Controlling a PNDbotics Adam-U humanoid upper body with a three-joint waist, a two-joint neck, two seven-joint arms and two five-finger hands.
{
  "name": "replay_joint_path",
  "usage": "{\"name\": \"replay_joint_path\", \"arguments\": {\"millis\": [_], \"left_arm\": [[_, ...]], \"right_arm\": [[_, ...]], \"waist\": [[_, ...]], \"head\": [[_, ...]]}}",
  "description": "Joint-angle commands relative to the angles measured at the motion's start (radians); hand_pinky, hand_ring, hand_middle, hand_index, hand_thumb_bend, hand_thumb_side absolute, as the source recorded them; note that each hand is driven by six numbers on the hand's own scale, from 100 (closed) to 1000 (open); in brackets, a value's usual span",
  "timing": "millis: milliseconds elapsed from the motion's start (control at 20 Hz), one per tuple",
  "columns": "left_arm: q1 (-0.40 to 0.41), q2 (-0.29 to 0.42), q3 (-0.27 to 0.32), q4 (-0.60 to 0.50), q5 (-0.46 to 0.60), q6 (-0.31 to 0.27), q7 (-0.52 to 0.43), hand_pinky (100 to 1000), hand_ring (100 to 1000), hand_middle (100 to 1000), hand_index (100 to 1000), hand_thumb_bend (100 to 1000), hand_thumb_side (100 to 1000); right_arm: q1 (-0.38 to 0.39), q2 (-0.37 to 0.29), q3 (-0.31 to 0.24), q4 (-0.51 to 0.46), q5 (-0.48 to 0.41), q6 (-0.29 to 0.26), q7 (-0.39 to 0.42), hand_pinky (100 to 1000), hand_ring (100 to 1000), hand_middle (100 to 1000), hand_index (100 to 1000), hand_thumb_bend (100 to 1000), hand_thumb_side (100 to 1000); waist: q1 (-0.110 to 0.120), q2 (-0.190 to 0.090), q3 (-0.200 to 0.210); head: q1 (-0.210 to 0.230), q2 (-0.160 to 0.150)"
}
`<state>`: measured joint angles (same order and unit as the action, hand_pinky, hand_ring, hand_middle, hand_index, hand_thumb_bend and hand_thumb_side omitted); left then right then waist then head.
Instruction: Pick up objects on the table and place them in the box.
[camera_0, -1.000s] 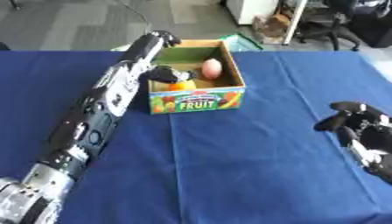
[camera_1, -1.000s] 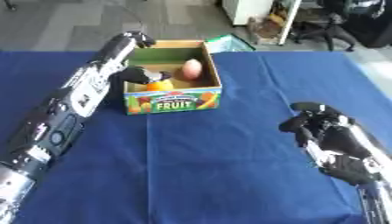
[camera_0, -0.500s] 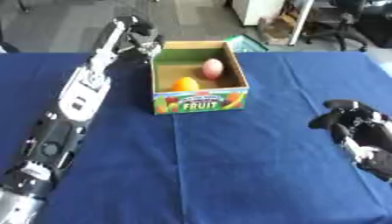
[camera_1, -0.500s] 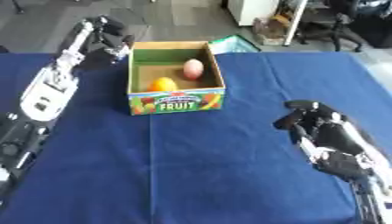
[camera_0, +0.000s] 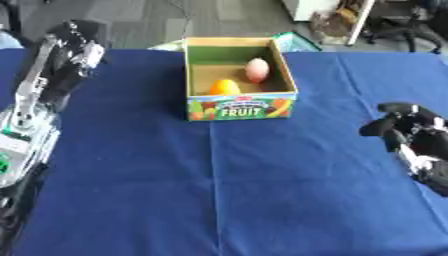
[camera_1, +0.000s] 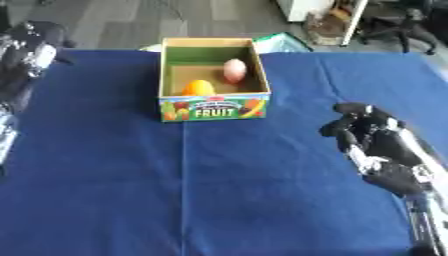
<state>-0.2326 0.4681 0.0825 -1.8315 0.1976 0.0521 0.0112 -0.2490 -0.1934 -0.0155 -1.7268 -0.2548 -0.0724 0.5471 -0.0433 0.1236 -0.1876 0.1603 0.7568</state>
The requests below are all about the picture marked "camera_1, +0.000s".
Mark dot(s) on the black office chair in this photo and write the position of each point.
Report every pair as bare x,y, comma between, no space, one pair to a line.
402,23

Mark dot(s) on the green and white bag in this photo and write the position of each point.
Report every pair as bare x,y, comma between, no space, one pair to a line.
280,43

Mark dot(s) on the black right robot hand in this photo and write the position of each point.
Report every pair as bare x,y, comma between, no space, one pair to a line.
379,140

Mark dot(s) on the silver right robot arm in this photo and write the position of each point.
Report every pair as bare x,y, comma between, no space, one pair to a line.
429,220

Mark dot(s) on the brown bag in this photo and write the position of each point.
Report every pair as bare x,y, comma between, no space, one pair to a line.
326,25

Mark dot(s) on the orange toy fruit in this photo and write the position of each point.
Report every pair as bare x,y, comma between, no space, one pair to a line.
198,88

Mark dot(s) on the cardboard box with green inside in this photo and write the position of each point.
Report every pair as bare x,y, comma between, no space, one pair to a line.
213,80

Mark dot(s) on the pink toy fruit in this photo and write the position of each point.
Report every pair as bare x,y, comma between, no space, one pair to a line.
234,70

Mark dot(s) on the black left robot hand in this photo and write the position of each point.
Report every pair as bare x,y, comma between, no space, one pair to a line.
32,43

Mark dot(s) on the white cabinet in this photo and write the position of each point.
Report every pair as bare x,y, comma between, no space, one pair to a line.
318,15

